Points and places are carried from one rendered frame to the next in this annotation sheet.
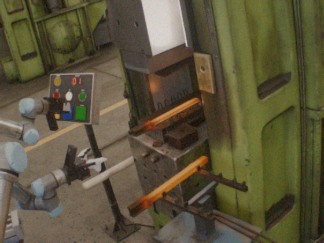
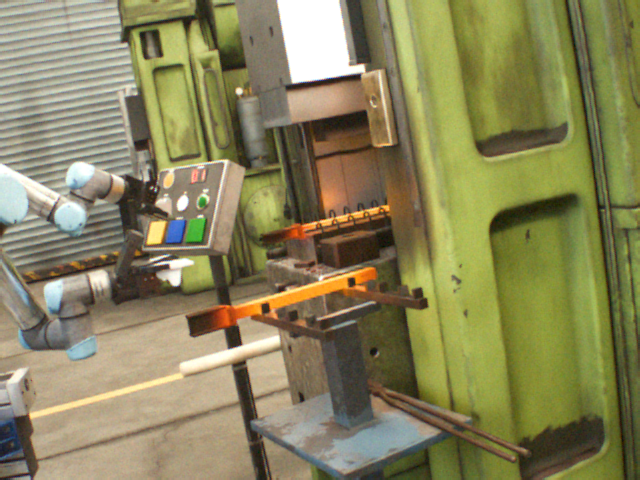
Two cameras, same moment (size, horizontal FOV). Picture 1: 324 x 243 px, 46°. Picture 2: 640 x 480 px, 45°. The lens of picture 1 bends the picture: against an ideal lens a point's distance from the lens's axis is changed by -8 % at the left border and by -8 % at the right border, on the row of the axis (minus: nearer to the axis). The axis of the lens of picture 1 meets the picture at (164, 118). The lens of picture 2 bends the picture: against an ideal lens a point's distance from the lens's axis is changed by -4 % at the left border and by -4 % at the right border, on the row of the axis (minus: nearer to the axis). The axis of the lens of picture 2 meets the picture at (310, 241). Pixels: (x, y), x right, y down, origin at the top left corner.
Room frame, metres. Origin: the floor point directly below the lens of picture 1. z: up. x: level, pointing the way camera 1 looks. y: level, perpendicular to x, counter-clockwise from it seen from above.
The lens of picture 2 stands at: (-0.22, -0.39, 1.28)
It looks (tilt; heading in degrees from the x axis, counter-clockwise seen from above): 9 degrees down; 12
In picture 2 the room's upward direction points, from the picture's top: 10 degrees counter-clockwise
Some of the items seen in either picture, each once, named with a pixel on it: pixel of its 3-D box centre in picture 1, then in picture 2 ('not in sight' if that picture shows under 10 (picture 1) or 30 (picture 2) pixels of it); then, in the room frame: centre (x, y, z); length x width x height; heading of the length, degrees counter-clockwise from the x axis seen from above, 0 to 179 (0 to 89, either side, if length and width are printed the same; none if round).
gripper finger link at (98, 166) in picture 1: (97, 165); (175, 273); (1.54, 0.33, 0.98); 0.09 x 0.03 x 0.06; 88
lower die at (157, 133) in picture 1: (181, 112); (369, 227); (1.93, -0.09, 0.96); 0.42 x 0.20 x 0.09; 124
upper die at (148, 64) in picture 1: (169, 47); (346, 96); (1.93, -0.09, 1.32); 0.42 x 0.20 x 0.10; 124
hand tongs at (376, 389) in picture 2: (241, 228); (427, 414); (1.29, -0.23, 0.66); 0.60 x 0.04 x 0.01; 35
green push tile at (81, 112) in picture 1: (81, 113); (197, 231); (2.07, 0.44, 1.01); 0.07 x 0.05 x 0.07; 59
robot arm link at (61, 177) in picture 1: (59, 177); (100, 286); (1.49, 0.50, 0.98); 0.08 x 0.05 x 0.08; 34
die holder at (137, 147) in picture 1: (198, 158); (398, 323); (1.89, -0.13, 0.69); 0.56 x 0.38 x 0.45; 124
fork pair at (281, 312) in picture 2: (199, 187); (332, 299); (1.32, -0.08, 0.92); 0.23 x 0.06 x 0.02; 130
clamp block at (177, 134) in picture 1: (183, 136); (350, 249); (1.70, -0.07, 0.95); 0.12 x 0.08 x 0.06; 124
